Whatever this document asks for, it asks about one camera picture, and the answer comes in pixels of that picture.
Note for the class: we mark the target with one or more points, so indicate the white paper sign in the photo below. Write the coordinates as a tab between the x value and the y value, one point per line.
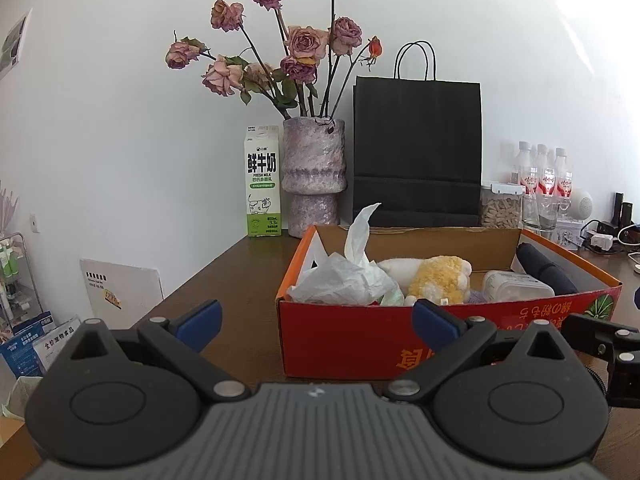
120	285

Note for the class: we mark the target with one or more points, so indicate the iridescent plastic bag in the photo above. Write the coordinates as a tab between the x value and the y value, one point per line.
335	280

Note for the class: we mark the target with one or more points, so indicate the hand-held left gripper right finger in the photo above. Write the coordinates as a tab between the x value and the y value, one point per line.
435	325

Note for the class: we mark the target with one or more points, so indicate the water bottles with red labels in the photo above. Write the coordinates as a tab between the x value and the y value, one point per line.
540	215

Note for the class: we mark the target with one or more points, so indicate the white wall switch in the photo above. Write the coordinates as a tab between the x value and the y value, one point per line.
34	223

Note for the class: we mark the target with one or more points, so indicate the yellow white plush toy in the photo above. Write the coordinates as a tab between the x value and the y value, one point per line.
440	280

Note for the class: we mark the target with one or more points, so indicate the red label water bottle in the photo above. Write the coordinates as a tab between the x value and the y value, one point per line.
546	175
526	170
562	180

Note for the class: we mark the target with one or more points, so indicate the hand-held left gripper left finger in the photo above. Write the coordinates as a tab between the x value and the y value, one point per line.
200	322

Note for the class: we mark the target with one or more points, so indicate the clear cotton swab box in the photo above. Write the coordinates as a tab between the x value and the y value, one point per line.
515	287

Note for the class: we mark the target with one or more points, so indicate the black paper bag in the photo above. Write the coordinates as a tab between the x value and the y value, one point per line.
415	150

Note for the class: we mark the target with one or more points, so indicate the mottled purple vase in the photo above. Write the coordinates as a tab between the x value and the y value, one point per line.
312	160

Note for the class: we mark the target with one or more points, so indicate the dried pink rose bouquet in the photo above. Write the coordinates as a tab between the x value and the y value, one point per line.
305	42

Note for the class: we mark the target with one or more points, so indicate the brown cardboard bin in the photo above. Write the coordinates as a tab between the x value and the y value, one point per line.
15	410

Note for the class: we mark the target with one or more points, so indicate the red cardboard box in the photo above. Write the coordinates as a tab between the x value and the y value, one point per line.
350	340

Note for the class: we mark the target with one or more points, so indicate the white round speaker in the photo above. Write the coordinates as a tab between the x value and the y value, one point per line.
582	203

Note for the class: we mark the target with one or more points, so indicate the white charger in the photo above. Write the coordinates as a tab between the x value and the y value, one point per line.
600	241

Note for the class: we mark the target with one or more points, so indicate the pink wall decal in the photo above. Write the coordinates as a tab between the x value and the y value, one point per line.
7	207

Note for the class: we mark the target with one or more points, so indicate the white printed tin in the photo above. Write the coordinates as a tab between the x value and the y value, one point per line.
570	232

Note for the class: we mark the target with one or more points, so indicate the white green milk carton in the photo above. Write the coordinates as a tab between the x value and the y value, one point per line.
262	180

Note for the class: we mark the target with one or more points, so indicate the black upright device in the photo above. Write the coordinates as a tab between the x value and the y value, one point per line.
622	210

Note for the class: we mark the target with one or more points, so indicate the clear seed container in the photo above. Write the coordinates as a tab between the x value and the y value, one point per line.
500	210

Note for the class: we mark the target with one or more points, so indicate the blue white carton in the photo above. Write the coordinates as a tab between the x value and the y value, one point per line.
40	347

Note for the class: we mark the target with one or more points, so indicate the metal shelf rack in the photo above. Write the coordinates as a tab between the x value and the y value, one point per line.
17	290

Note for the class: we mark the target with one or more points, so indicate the grey wall poster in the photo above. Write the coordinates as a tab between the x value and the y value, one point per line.
12	45

